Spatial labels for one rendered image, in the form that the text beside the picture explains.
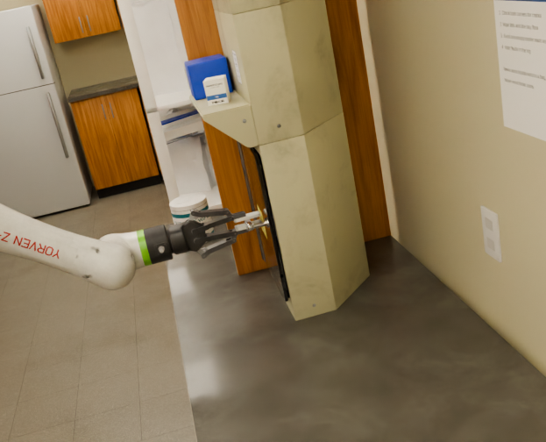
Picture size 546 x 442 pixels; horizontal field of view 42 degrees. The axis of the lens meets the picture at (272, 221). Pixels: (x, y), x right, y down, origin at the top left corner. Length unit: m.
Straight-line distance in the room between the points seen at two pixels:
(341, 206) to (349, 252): 0.13
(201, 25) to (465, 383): 1.13
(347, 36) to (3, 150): 4.97
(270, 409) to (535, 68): 0.84
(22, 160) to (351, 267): 5.09
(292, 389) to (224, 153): 0.76
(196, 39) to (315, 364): 0.92
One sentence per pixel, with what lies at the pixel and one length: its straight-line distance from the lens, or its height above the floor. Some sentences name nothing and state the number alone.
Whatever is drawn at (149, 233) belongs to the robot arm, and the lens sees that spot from 1.80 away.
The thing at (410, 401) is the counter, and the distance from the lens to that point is 1.51.
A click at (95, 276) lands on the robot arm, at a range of 1.68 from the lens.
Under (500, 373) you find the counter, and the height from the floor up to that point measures 0.94.
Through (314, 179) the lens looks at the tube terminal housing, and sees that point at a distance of 1.74.
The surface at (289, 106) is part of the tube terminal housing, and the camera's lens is 1.68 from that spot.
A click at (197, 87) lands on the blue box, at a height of 1.54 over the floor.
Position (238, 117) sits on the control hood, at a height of 1.49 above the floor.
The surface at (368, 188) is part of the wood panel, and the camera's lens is 2.19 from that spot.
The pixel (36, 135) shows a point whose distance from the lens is 6.67.
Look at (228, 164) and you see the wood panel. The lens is 2.07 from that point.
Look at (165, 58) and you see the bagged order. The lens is 3.04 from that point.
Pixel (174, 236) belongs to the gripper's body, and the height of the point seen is 1.22.
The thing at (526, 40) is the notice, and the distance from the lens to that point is 1.35.
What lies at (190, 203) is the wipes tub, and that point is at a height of 1.09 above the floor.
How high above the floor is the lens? 1.82
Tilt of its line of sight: 20 degrees down
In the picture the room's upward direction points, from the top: 12 degrees counter-clockwise
